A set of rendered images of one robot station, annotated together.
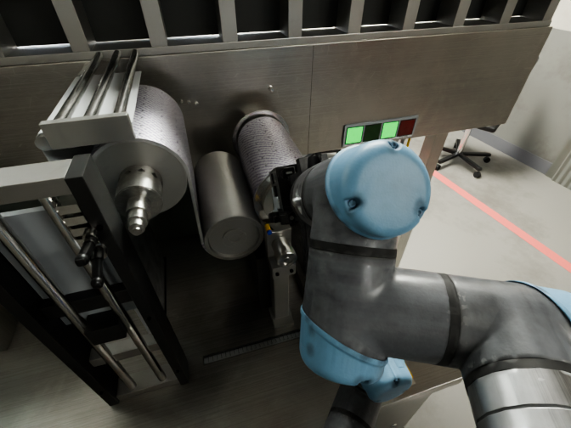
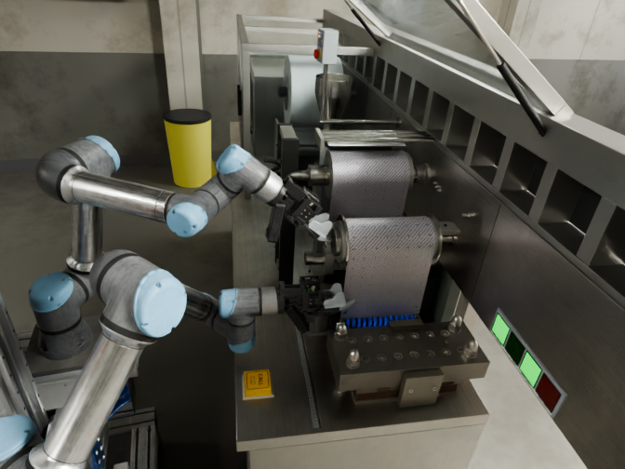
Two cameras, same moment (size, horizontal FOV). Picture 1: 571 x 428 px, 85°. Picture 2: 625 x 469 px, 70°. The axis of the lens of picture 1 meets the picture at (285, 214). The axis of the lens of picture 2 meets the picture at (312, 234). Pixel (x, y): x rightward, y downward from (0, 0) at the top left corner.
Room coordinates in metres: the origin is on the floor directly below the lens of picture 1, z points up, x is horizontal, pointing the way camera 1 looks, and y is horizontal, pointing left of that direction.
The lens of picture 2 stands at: (0.48, -1.03, 1.88)
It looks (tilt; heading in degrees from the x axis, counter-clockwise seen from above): 31 degrees down; 95
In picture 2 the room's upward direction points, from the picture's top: 4 degrees clockwise
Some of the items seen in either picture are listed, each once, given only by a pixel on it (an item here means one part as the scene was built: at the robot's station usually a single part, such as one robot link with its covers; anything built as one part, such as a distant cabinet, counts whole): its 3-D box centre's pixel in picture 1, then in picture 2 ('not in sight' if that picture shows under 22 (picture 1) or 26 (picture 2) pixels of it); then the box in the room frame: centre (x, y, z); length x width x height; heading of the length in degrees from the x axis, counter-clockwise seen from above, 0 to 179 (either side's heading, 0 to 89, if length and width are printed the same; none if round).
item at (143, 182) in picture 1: (140, 192); (318, 175); (0.38, 0.22, 1.33); 0.06 x 0.06 x 0.06; 16
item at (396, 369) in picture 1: (375, 358); (240, 303); (0.23, -0.15, 1.11); 0.11 x 0.08 x 0.09; 17
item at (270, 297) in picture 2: not in sight; (270, 300); (0.30, -0.12, 1.11); 0.08 x 0.05 x 0.08; 107
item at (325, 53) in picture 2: not in sight; (325, 46); (0.34, 0.52, 1.66); 0.07 x 0.07 x 0.10; 23
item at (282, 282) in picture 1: (280, 281); (318, 292); (0.42, 0.01, 1.05); 0.06 x 0.05 x 0.31; 16
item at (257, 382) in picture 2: not in sight; (258, 382); (0.29, -0.23, 0.91); 0.07 x 0.07 x 0.02; 16
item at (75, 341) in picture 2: not in sight; (63, 330); (-0.35, -0.10, 0.87); 0.15 x 0.15 x 0.10
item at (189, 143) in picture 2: not in sight; (190, 149); (-1.08, 2.85, 0.33); 0.43 x 0.42 x 0.66; 24
